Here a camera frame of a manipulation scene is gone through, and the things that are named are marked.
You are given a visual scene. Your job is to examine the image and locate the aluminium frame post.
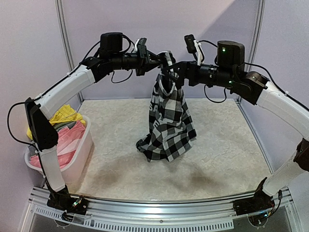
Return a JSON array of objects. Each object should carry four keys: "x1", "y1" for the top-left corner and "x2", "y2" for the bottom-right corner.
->
[
  {"x1": 55, "y1": 0, "x2": 84, "y2": 102},
  {"x1": 236, "y1": 0, "x2": 266, "y2": 103}
]

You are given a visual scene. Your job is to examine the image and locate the right aluminium frame post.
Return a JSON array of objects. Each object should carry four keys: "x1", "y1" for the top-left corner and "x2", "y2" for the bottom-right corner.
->
[{"x1": 236, "y1": 0, "x2": 266, "y2": 103}]

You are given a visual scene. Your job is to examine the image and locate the yellow shorts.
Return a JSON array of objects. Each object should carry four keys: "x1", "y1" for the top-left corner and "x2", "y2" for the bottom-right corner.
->
[{"x1": 26, "y1": 104, "x2": 84, "y2": 141}]

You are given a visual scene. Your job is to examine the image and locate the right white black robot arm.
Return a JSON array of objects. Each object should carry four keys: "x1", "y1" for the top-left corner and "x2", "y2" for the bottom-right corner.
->
[{"x1": 162, "y1": 41, "x2": 309, "y2": 211}]

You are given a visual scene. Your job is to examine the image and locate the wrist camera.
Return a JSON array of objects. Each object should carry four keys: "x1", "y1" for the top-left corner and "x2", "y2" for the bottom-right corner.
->
[
  {"x1": 184, "y1": 34, "x2": 205, "y2": 66},
  {"x1": 133, "y1": 37, "x2": 147, "y2": 53}
]

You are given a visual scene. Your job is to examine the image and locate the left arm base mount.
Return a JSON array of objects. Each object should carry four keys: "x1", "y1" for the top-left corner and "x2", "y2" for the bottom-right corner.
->
[{"x1": 47, "y1": 188, "x2": 90, "y2": 215}]

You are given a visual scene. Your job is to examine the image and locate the pink printed garment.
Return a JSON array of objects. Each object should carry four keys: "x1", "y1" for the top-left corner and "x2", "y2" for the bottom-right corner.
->
[{"x1": 28, "y1": 120, "x2": 87, "y2": 169}]

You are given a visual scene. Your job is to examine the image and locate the olive green garment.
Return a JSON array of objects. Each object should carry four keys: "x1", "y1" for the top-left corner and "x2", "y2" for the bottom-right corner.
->
[{"x1": 53, "y1": 121, "x2": 75, "y2": 130}]

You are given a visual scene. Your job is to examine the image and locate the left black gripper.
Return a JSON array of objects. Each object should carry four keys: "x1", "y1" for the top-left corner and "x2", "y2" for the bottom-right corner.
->
[{"x1": 111, "y1": 44, "x2": 166, "y2": 76}]

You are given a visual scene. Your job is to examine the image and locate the left aluminium frame post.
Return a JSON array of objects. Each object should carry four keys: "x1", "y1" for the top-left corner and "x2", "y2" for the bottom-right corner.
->
[{"x1": 55, "y1": 0, "x2": 84, "y2": 102}]

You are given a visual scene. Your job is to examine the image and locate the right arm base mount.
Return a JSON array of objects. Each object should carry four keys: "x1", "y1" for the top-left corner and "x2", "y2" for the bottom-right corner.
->
[{"x1": 233, "y1": 190, "x2": 275, "y2": 216}]

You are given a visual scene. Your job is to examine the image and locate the white plastic laundry basket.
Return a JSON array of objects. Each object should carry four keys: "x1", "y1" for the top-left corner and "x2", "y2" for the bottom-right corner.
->
[{"x1": 24, "y1": 115, "x2": 94, "y2": 184}]

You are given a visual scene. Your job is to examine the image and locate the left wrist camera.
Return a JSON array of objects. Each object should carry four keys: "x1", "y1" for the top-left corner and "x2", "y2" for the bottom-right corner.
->
[{"x1": 133, "y1": 37, "x2": 147, "y2": 53}]

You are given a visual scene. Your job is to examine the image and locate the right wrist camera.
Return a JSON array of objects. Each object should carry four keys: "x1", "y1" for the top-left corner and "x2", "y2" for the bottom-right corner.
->
[{"x1": 184, "y1": 34, "x2": 205, "y2": 66}]

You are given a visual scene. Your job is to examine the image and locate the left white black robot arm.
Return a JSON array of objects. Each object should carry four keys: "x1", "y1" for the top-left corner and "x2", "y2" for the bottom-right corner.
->
[{"x1": 12, "y1": 32, "x2": 164, "y2": 210}]

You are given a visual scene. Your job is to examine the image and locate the black white plaid shirt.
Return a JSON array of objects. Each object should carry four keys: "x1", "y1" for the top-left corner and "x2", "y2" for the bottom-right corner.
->
[{"x1": 135, "y1": 50, "x2": 197, "y2": 163}]

